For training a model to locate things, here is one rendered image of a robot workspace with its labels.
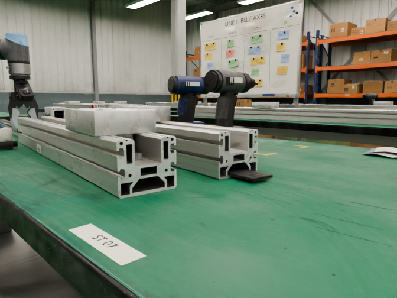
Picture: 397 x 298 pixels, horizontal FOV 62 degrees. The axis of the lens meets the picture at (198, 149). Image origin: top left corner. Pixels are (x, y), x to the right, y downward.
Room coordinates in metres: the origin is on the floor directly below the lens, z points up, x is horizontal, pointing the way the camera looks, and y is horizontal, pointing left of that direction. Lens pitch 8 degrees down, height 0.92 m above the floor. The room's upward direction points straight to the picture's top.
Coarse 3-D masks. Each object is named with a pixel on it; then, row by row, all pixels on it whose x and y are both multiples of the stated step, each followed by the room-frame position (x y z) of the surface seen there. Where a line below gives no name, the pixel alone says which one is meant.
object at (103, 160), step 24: (24, 120) 0.99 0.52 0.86; (48, 120) 1.05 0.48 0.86; (24, 144) 1.02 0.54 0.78; (48, 144) 0.82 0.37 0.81; (72, 144) 0.63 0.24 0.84; (96, 144) 0.52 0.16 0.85; (120, 144) 0.47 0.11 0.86; (144, 144) 0.55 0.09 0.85; (168, 144) 0.51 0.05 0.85; (72, 168) 0.63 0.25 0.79; (96, 168) 0.53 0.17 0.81; (120, 168) 0.46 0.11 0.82; (144, 168) 0.53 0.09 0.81; (168, 168) 0.51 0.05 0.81; (120, 192) 0.46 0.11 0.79; (144, 192) 0.49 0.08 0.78
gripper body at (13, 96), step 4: (12, 76) 1.25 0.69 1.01; (16, 76) 1.25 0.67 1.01; (20, 76) 1.25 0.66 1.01; (24, 76) 1.26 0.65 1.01; (28, 76) 1.28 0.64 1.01; (12, 92) 1.25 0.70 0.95; (16, 92) 1.25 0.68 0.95; (12, 96) 1.24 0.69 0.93; (16, 96) 1.24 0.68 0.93; (12, 100) 1.24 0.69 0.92; (16, 100) 1.24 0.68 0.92; (20, 100) 1.25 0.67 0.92; (16, 104) 1.24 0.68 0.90; (20, 104) 1.25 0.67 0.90; (24, 104) 1.26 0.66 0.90; (28, 104) 1.27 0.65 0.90
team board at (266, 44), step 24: (216, 24) 4.45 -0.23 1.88; (240, 24) 4.16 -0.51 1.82; (264, 24) 3.92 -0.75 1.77; (288, 24) 3.69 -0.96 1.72; (216, 48) 4.45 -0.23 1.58; (240, 48) 4.16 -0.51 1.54; (264, 48) 3.91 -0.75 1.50; (288, 48) 3.68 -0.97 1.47; (264, 72) 3.90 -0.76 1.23; (288, 72) 3.68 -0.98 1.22; (216, 96) 4.38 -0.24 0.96; (240, 96) 4.07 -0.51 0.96; (264, 96) 3.82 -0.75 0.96; (288, 96) 3.66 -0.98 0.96
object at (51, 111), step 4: (48, 108) 2.08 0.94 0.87; (52, 108) 2.04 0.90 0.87; (56, 108) 2.05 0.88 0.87; (60, 108) 2.07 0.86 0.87; (64, 108) 2.08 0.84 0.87; (48, 112) 2.09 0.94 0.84; (52, 112) 2.04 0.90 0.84; (56, 112) 2.07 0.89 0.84; (60, 112) 2.09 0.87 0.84; (52, 116) 2.04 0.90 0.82; (56, 116) 2.07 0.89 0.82; (60, 116) 2.09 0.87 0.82; (64, 116) 2.08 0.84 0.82
